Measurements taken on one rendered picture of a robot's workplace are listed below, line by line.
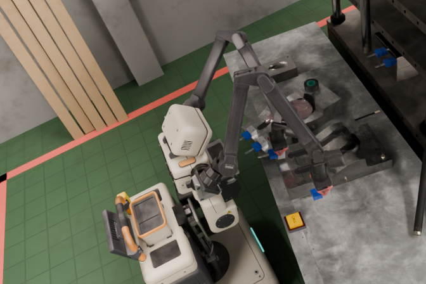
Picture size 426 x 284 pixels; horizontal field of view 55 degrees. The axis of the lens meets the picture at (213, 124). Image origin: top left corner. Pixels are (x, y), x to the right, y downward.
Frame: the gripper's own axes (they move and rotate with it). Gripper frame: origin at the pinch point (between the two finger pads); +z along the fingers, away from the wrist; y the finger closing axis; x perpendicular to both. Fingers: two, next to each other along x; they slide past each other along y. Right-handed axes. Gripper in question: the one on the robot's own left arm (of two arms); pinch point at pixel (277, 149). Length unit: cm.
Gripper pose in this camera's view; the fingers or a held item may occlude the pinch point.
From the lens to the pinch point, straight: 202.8
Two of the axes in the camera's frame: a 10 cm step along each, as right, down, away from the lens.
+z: 1.3, 6.2, 7.7
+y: -2.1, -7.4, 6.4
